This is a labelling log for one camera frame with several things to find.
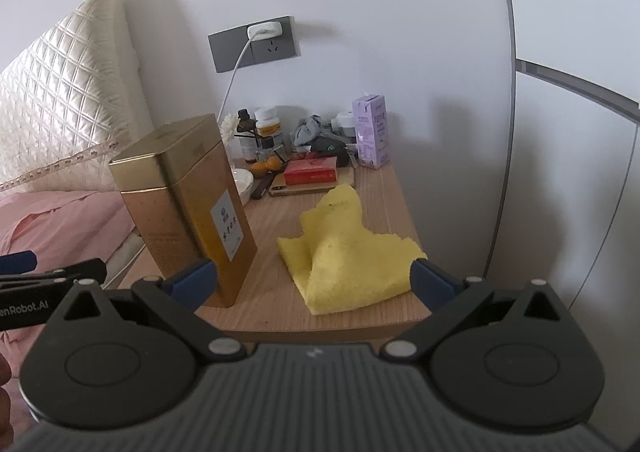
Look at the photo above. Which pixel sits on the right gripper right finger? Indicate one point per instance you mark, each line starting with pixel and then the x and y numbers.
pixel 451 302

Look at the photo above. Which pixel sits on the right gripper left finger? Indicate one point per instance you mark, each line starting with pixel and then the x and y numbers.
pixel 171 304

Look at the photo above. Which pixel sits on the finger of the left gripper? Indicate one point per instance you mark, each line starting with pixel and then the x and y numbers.
pixel 18 263

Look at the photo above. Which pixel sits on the gold tea tin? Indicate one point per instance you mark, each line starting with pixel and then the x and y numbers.
pixel 178 187

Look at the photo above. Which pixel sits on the yellow cleaning cloth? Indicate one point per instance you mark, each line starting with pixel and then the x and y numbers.
pixel 338 265

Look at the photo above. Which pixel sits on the left hand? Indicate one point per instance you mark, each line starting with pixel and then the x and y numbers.
pixel 6 429

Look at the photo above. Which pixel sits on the pink bed sheet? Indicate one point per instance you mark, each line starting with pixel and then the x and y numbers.
pixel 61 228

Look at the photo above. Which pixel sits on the white ceramic dish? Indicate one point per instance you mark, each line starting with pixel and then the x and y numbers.
pixel 244 182

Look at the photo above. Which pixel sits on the black lighter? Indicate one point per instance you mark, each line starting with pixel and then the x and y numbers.
pixel 263 187

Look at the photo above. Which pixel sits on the orange fruit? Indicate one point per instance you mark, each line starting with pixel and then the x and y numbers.
pixel 271 164

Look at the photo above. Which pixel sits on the cream quilted headboard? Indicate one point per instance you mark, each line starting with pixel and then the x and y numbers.
pixel 70 102

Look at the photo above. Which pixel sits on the white artificial flower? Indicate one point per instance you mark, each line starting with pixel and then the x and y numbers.
pixel 228 127

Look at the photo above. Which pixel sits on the dark glass diffuser bottle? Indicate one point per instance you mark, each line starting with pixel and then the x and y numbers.
pixel 246 134

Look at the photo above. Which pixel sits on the red box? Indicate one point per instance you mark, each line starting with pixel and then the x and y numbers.
pixel 315 170

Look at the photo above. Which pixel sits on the black electronic device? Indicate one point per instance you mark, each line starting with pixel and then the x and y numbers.
pixel 330 147

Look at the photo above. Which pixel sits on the purple milk carton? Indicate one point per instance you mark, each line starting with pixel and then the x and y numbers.
pixel 371 130

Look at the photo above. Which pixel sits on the grey crumpled cloth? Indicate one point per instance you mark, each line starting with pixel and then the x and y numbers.
pixel 307 130

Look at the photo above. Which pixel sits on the white charger plug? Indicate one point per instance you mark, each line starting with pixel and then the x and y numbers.
pixel 264 30

